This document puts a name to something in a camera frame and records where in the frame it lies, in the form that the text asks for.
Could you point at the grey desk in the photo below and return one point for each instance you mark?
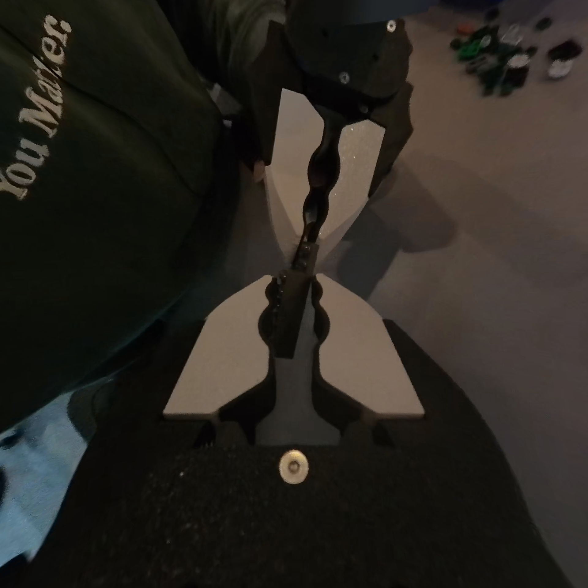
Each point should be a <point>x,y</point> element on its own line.
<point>482,229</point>

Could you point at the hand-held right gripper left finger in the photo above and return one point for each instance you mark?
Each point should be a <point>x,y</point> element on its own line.
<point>220,363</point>

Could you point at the dark grey toy base plate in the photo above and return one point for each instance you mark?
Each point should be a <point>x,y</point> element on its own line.
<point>294,312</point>

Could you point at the pile of small toy bricks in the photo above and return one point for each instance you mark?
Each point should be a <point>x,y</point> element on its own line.
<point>500,55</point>

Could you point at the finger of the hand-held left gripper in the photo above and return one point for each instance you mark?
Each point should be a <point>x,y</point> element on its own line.
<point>358,165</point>
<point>291,151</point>

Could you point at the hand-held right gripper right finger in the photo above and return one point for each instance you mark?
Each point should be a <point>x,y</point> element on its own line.
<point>367,367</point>

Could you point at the person's dark green jacket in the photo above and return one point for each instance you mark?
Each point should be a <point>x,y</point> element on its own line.
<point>101,206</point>

